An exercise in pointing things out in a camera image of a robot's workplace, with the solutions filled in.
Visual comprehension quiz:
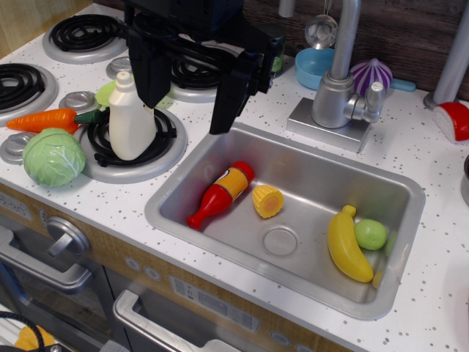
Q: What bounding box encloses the yellow toy banana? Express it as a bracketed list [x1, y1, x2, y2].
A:
[328, 205, 374, 283]

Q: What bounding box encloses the silver ladle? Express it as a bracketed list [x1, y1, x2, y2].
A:
[305, 0, 339, 50]

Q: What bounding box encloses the light green plate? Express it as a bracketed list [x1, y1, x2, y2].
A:
[95, 80, 117, 108]

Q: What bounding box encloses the stainless steel sink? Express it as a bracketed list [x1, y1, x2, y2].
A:
[145, 123, 426, 320]

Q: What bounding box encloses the silver faucet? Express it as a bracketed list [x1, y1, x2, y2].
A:
[287, 0, 387, 153]

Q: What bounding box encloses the green can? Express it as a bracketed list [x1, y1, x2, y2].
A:
[262, 23, 286, 78]

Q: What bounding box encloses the purple toy onion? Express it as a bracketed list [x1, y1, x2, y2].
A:
[350, 59, 393, 96]

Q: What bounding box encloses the red ketchup bottle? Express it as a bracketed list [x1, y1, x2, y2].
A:
[187, 161, 255, 230]

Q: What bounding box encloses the back right stove burner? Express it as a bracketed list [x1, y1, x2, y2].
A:
[167, 59, 221, 103]

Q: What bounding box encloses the silver dishwasher handle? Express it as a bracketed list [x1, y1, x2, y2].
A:
[113, 290, 238, 352]

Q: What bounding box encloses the front right stove burner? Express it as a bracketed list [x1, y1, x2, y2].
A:
[75, 108, 188, 184]

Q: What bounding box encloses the yellow object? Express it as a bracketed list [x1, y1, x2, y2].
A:
[14, 326, 56, 351]

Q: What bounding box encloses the silver vertical pole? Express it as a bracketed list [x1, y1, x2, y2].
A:
[424, 2, 468, 111]

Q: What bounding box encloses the green toy cabbage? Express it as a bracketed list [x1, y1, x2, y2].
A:
[23, 128, 86, 187]

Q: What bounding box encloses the black cable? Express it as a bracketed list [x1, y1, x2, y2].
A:
[0, 310, 47, 349]

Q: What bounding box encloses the red white toy cheese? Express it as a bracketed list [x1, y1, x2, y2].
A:
[432, 102, 468, 144]

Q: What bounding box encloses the back left stove burner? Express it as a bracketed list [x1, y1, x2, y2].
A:
[43, 14, 127, 65]

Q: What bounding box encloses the silver oven door handle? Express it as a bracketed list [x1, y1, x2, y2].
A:
[1, 226, 93, 294]

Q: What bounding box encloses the stove burner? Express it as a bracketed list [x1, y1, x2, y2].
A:
[1, 63, 59, 127]
[43, 14, 127, 65]
[167, 59, 221, 103]
[75, 108, 188, 184]

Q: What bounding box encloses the silver oven knob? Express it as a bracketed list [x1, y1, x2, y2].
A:
[46, 216, 91, 257]

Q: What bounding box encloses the orange toy carrot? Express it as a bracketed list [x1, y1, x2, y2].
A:
[6, 108, 105, 134]

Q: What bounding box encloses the blue bowl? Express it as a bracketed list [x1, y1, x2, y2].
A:
[295, 48, 334, 90]

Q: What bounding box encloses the cream detergent bottle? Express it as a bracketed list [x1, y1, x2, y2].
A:
[108, 71, 157, 161]

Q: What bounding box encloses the silver stove dial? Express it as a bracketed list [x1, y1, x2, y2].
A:
[106, 56, 132, 80]
[1, 132, 37, 165]
[59, 91, 100, 114]

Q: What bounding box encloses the yellow toy corn piece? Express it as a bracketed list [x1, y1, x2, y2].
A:
[251, 185, 284, 219]

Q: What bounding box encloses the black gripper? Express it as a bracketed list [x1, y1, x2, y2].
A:
[124, 1, 279, 135]

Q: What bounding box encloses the green toy apple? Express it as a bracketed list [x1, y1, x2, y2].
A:
[355, 219, 387, 250]

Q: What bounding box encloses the front left stove burner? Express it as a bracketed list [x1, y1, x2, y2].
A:
[1, 63, 59, 127]

